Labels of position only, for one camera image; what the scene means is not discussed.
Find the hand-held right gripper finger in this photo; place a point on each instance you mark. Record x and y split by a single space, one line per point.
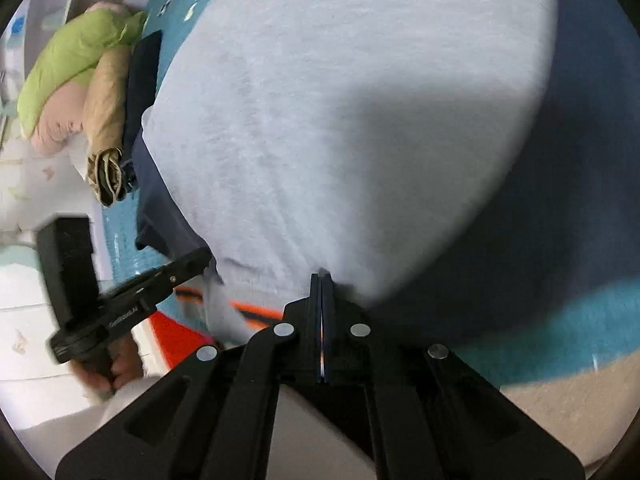
315 330
326 330

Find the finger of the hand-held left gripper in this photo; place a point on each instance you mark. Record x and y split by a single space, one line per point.
175 275

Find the grey and navy sweatshirt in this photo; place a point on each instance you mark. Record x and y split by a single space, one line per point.
325 135

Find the person's left hand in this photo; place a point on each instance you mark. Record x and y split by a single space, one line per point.
125 365

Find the white butterfly print wardrobe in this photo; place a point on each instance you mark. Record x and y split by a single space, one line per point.
30 270

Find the red cloth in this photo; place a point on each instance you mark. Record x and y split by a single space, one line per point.
172 340

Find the beige folded pants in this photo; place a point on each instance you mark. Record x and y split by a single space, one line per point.
107 110

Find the dark folded jeans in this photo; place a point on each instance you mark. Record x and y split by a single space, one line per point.
142 75

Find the teal candy print blanket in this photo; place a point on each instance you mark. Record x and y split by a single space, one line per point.
550 335

